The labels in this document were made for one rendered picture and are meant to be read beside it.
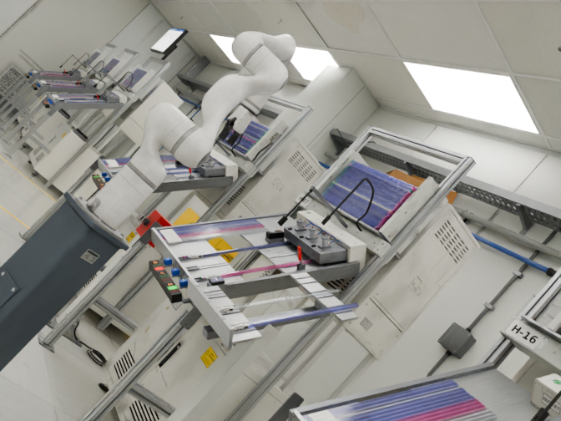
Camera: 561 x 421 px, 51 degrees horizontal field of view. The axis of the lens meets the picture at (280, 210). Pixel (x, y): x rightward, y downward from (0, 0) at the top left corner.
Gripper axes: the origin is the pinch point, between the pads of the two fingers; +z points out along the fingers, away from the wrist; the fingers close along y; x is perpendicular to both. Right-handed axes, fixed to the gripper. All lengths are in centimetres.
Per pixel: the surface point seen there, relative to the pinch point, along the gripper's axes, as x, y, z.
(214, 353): 50, -4, 73
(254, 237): 24, -34, 29
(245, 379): 66, -9, 74
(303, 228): 40, -35, 12
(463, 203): 73, -239, -64
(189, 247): 10, -13, 48
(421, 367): 119, -173, 45
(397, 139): 43, -67, -50
